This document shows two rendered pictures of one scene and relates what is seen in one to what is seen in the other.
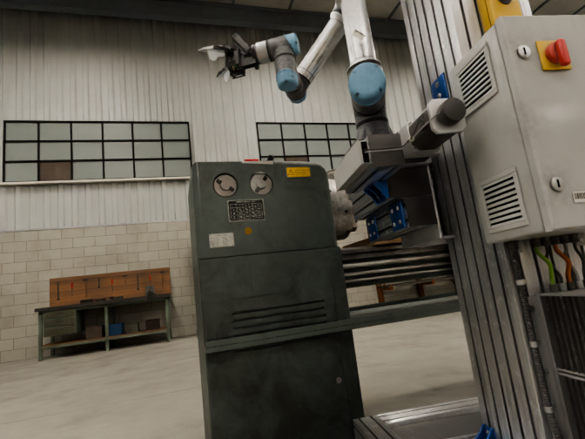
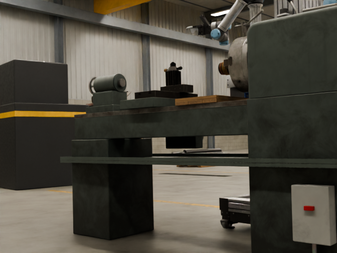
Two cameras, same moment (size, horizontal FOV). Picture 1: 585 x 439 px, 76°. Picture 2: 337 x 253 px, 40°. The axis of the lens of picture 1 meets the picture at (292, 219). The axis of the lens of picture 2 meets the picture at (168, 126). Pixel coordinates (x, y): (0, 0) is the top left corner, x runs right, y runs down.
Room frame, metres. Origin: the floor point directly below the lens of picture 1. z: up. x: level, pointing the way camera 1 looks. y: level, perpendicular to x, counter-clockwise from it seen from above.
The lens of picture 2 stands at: (3.65, 1.82, 0.66)
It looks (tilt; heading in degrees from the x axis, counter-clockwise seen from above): 2 degrees up; 239
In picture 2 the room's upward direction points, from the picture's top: 1 degrees counter-clockwise
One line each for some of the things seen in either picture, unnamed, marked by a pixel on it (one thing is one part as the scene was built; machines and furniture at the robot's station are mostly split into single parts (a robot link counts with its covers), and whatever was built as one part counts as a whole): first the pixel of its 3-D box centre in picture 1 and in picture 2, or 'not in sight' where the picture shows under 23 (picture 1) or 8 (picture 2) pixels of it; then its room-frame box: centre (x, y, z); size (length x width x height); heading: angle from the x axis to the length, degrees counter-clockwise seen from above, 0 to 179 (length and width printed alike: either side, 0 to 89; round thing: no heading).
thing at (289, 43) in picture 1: (283, 48); not in sight; (1.21, -0.04, 1.56); 0.11 x 0.08 x 0.09; 77
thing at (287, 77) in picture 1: (287, 75); not in sight; (1.23, -0.05, 1.46); 0.11 x 0.08 x 0.11; 167
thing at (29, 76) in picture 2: not in sight; (30, 124); (1.68, -5.95, 0.98); 1.81 x 1.22 x 1.95; 98
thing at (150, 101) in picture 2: not in sight; (163, 105); (2.08, -0.88, 0.90); 0.53 x 0.30 x 0.06; 18
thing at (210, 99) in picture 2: (382, 243); (213, 101); (1.98, -0.46, 0.89); 0.36 x 0.30 x 0.04; 18
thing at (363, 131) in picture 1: (373, 136); not in sight; (1.29, -0.33, 1.21); 0.15 x 0.15 x 0.10
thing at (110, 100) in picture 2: not in sight; (109, 94); (2.27, -1.35, 1.01); 0.30 x 0.20 x 0.29; 108
